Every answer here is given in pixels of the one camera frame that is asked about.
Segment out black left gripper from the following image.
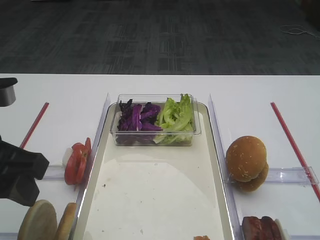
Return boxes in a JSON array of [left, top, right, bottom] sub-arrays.
[[0, 138, 49, 207]]

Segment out bun slice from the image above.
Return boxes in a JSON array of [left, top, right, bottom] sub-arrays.
[[17, 199, 58, 240], [53, 202, 77, 240]]

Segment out red tomato slices stack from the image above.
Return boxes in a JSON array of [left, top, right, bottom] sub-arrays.
[[64, 137, 92, 185]]

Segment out green lettuce leaves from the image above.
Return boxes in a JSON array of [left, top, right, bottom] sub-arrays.
[[153, 93, 194, 145]]

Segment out brown meat patties stack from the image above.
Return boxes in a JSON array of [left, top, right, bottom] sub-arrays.
[[241, 216, 285, 240]]

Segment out left upper clear pusher track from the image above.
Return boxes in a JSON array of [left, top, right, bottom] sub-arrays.
[[42, 147, 73, 181]]

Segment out left red strip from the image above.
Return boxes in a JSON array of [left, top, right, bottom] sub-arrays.
[[19, 102, 50, 149]]

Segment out red strip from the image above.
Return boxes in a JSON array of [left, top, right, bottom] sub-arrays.
[[270, 102, 320, 200], [19, 102, 50, 149]]

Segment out white rectangular tray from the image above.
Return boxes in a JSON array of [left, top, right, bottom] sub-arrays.
[[72, 103, 233, 240]]

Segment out purple cabbage leaves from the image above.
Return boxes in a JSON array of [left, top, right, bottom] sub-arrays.
[[116, 99, 162, 146]]

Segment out clear plastic salad container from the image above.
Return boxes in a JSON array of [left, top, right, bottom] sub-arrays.
[[110, 93, 202, 146]]

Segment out sesame top bun front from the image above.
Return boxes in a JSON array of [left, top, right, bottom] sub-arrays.
[[225, 135, 267, 182]]

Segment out sesame bun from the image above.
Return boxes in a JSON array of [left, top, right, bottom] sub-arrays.
[[225, 135, 267, 182], [236, 163, 269, 193]]

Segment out sesame top bun rear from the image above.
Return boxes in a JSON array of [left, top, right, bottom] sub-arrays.
[[236, 163, 269, 193]]

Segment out right upper clear pusher track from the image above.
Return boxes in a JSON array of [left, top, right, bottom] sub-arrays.
[[264, 166, 320, 186]]

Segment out right lower clear pusher track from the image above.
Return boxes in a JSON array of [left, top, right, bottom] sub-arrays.
[[287, 234, 320, 240]]

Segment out right red strip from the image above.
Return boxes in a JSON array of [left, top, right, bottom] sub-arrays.
[[270, 102, 320, 200]]

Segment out right clear long rail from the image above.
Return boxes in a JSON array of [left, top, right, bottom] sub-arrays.
[[208, 94, 244, 240]]

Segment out white cable on floor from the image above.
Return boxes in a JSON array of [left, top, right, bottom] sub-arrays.
[[279, 24, 320, 40]]

